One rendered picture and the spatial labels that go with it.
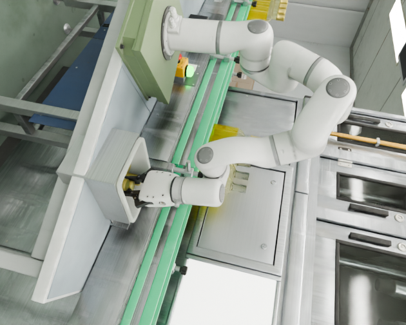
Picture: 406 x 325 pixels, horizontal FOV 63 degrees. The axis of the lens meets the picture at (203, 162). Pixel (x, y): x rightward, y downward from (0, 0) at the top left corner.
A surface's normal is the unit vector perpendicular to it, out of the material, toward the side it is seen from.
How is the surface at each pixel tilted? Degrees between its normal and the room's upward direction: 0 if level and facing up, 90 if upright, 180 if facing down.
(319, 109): 106
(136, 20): 90
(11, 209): 90
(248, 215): 90
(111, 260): 90
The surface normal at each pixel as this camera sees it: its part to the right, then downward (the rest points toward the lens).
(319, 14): -0.25, 0.79
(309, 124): -0.32, -0.19
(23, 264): -0.08, -0.25
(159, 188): -0.27, -0.55
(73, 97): 0.00, -0.58
